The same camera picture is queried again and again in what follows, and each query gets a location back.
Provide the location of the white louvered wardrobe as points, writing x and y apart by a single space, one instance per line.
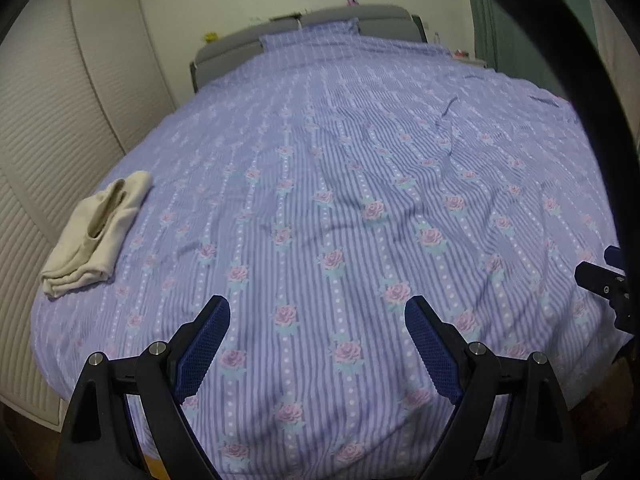
80 89

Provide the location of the grey upholstered headboard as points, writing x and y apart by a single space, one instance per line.
384 21

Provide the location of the cream fleece pants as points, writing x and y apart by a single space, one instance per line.
89 245

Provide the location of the white bedside table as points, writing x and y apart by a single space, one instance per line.
473 62

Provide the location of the yellow plush toy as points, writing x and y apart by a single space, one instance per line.
210 37

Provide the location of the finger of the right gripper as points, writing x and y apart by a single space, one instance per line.
613 256
600 281

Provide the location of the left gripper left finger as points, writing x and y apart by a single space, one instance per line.
98 439

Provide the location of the purple floral striped duvet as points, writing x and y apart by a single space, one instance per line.
318 187

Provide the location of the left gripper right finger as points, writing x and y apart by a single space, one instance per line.
532 439

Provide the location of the purple floral pillow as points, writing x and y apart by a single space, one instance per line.
310 34

